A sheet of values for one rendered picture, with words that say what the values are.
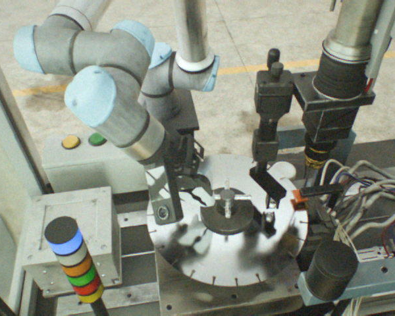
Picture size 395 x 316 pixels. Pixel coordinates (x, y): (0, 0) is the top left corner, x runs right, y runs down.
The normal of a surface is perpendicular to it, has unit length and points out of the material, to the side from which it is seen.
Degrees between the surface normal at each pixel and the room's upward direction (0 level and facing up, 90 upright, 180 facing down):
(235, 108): 0
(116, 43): 17
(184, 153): 32
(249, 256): 0
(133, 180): 90
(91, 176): 90
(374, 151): 0
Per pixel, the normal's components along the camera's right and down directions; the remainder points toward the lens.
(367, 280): -0.01, -0.69
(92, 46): -0.13, -0.12
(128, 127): 0.47, 0.50
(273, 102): 0.00, 0.72
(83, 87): -0.53, -0.50
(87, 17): 0.88, -0.12
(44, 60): -0.20, 0.58
